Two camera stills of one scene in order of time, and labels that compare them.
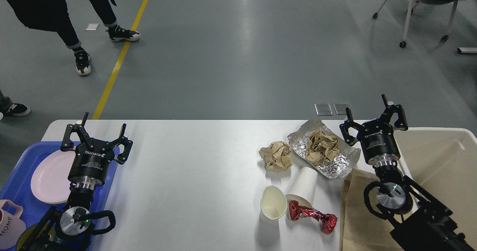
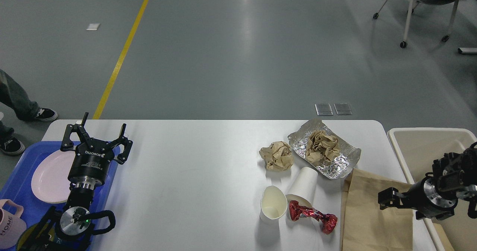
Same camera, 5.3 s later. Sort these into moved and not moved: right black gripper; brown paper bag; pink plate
Moved: right black gripper
Not moved: brown paper bag; pink plate
